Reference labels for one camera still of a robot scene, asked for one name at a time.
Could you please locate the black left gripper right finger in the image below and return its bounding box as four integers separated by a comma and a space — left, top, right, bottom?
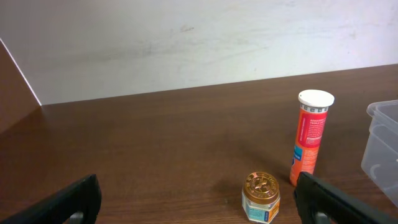
294, 172, 397, 224

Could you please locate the orange tablet tube white cap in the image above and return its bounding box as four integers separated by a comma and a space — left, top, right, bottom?
289, 90, 335, 186

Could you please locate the clear plastic container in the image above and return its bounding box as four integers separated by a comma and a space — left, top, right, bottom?
361, 100, 397, 205

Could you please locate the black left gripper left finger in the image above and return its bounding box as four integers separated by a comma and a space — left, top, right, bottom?
2, 174, 102, 224

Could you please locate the small jar gold lid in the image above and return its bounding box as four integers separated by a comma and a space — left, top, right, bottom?
242, 172, 280, 223

